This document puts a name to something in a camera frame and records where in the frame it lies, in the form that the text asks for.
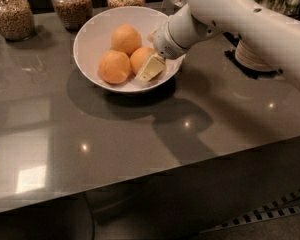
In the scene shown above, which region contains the black white checkered strip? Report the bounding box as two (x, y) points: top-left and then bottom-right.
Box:
(204, 188), (300, 233)

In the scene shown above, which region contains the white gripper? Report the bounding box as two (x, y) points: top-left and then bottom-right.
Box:
(136, 20), (187, 82)

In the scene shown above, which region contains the left glass cereal jar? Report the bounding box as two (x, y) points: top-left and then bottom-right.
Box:
(0, 0), (35, 41)

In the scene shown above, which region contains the stack of white plates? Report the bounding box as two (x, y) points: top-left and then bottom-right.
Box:
(235, 40), (273, 72)

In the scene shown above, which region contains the black wire rack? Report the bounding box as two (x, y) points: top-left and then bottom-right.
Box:
(223, 32), (277, 80)

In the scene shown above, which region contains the middle glass cereal jar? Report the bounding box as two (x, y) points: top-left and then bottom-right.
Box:
(51, 0), (93, 31)

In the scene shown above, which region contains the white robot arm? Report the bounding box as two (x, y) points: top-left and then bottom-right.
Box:
(150, 0), (300, 91)

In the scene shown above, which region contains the white ceramic bowl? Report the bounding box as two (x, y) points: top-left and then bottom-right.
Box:
(73, 6), (184, 94)

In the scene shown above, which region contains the right drinking glass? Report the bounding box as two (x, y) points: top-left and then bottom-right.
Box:
(284, 0), (300, 16)

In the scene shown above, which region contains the orange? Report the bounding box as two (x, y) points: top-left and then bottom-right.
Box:
(98, 50), (131, 84)
(111, 24), (142, 56)
(130, 47), (156, 75)

